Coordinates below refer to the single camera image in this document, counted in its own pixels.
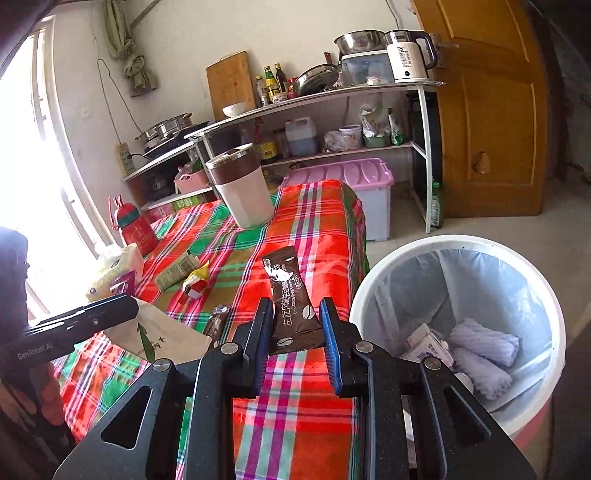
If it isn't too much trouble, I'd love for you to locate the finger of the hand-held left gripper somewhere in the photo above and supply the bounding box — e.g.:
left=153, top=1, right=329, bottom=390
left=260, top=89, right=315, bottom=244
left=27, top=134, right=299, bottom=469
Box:
left=73, top=294, right=140, bottom=341

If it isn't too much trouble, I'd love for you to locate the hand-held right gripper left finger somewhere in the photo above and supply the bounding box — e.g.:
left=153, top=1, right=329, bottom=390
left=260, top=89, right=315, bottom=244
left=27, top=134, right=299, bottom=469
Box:
left=53, top=298, right=274, bottom=480

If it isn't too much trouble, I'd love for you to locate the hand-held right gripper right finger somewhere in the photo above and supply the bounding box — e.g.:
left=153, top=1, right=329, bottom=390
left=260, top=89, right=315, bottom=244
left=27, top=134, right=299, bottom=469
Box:
left=320, top=296, right=539, bottom=480

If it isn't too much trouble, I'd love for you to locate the purple snack wrapper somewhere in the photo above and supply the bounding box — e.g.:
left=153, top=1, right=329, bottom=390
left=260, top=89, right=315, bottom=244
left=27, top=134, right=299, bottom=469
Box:
left=110, top=271, right=138, bottom=296

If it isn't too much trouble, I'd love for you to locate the white paper bag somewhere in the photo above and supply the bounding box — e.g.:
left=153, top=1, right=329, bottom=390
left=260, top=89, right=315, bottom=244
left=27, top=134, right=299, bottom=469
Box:
left=104, top=299, right=211, bottom=366

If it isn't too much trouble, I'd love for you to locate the brown coffee sachet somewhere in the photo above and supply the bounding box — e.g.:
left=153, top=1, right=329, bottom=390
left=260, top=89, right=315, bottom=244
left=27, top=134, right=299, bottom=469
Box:
left=262, top=246, right=327, bottom=356

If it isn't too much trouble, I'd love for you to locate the white waste bin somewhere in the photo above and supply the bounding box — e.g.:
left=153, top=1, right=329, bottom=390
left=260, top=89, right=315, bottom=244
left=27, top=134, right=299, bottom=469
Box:
left=349, top=234, right=568, bottom=445

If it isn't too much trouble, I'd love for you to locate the green label packet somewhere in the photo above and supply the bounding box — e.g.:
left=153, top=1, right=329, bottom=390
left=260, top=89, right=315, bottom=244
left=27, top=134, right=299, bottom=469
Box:
left=154, top=251, right=202, bottom=291

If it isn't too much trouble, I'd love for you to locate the yellow red snack wrapper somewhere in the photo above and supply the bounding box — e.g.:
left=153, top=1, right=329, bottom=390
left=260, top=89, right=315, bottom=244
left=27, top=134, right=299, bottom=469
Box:
left=178, top=261, right=211, bottom=306

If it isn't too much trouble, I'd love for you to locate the brown and white carton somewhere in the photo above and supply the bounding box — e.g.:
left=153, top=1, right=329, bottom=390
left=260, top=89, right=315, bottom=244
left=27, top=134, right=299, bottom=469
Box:
left=399, top=323, right=456, bottom=370

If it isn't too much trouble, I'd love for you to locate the lavender foam fruit net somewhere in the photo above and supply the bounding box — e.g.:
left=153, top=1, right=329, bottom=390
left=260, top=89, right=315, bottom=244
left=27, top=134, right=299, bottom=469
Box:
left=450, top=347, right=513, bottom=402

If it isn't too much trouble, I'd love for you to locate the white foam fruit net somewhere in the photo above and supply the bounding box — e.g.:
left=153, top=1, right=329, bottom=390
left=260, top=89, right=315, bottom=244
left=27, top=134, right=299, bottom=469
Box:
left=450, top=318, right=520, bottom=368

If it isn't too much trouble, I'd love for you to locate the clear bin liner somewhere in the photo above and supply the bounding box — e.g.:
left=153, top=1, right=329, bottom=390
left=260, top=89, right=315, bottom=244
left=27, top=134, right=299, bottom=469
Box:
left=369, top=249, right=556, bottom=417

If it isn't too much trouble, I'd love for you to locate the person's left hand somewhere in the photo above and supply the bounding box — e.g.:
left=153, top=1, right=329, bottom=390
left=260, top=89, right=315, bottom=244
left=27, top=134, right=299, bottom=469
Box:
left=28, top=361, right=64, bottom=419

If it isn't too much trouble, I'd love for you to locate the small brown wrapper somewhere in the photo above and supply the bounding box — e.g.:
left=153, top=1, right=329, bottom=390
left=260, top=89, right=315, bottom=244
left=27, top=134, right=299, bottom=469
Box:
left=203, top=305, right=232, bottom=350

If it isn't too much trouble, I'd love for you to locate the yellow white tissue pack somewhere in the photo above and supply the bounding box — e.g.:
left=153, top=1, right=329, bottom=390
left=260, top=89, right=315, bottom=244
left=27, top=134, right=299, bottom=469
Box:
left=85, top=243, right=145, bottom=301

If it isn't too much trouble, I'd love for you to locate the red antler water bottle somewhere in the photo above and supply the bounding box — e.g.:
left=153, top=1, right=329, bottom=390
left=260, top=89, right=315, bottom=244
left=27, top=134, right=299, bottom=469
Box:
left=108, top=195, right=159, bottom=257

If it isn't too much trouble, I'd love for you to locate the plaid tablecloth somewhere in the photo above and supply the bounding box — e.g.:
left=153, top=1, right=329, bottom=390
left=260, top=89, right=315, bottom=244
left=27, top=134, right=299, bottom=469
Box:
left=51, top=179, right=370, bottom=480

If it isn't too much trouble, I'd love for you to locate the green cardboard box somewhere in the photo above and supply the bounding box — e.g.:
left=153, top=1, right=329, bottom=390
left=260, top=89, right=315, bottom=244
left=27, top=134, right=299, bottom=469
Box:
left=141, top=194, right=216, bottom=225

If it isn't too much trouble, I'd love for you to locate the black rice cooker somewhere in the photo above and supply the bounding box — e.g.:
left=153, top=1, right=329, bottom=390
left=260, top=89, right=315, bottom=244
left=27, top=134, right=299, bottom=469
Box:
left=143, top=175, right=174, bottom=195

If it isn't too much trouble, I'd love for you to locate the white and brown lidded mug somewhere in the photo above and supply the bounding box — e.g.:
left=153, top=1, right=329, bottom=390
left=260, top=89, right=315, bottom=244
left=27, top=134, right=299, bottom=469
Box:
left=205, top=143, right=276, bottom=230

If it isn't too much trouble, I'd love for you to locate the pink lid storage box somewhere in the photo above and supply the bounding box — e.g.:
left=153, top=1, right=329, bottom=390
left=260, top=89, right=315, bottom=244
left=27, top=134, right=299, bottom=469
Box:
left=279, top=157, right=394, bottom=243

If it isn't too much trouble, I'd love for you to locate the pink basket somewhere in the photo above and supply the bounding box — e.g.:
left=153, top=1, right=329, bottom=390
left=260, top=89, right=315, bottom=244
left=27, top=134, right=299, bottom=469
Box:
left=174, top=168, right=211, bottom=195

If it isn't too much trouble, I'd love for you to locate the white power strip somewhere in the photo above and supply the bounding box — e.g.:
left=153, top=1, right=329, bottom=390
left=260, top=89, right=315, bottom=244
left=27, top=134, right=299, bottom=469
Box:
left=115, top=143, right=135, bottom=176

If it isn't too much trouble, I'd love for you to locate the low grey shelf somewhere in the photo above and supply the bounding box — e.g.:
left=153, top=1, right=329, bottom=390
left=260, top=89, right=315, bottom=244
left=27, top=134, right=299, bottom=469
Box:
left=122, top=138, right=218, bottom=209

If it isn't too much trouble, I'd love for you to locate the green plastic bottle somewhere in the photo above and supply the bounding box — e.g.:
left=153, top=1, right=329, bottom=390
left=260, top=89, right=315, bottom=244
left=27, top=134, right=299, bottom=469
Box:
left=430, top=181, right=446, bottom=230

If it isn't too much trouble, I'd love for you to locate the black induction cooker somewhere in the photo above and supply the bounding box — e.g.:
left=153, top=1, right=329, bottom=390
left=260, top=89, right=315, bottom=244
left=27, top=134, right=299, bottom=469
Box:
left=141, top=121, right=211, bottom=158

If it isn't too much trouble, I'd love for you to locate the window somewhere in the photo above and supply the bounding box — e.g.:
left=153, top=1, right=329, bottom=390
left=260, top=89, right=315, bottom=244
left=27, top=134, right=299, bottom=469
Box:
left=0, top=14, right=117, bottom=324

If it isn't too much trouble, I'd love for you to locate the steel steamer pot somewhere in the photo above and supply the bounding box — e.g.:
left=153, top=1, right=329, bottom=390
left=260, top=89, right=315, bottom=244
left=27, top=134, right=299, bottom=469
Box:
left=135, top=113, right=194, bottom=144

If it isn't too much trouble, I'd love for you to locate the white metal kitchen rack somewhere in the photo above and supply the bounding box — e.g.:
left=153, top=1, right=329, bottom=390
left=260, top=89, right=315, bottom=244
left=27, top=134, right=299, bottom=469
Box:
left=185, top=80, right=447, bottom=234

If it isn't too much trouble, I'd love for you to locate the plastic oil jug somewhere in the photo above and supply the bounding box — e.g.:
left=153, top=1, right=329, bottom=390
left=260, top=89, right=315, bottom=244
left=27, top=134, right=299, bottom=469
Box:
left=285, top=117, right=320, bottom=157

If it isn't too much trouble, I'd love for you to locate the green printed food bag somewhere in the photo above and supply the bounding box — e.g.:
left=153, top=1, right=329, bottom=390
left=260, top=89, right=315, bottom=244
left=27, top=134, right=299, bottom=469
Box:
left=360, top=104, right=407, bottom=149

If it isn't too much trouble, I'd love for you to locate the hanging olive cloth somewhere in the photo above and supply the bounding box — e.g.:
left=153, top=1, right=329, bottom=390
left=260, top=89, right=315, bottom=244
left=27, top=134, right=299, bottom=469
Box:
left=104, top=0, right=159, bottom=98

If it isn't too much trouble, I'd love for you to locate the green glass sauce bottle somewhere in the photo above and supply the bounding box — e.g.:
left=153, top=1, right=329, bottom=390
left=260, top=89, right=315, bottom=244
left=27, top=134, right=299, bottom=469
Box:
left=264, top=66, right=280, bottom=103

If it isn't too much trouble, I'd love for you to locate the bamboo cutting board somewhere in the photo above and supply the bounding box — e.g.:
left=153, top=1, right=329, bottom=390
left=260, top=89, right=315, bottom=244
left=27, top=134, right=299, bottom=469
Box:
left=206, top=51, right=257, bottom=122

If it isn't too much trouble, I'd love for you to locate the steel frying pan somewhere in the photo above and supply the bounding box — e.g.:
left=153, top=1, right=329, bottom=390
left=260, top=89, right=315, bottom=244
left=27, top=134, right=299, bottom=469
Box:
left=293, top=52, right=341, bottom=98

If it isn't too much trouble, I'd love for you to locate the clear plastic storage box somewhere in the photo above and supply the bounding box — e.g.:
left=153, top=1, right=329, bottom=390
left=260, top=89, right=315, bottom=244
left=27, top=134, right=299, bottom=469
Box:
left=341, top=50, right=396, bottom=88

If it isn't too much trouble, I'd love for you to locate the wooden door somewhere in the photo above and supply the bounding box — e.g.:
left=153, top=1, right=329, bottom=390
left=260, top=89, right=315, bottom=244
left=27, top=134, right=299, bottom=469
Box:
left=411, top=0, right=551, bottom=219

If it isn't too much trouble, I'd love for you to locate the white electric kettle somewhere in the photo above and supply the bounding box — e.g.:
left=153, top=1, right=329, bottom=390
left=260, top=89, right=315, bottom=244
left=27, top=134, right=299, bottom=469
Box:
left=385, top=30, right=439, bottom=84

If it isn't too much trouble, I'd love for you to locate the steel mixing bowl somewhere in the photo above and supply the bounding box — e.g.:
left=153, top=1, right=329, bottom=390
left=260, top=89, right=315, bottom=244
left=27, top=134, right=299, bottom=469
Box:
left=335, top=30, right=388, bottom=54

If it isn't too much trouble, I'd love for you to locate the black hanging cable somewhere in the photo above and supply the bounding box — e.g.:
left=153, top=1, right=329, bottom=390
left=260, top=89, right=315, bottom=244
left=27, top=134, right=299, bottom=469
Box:
left=97, top=58, right=144, bottom=140

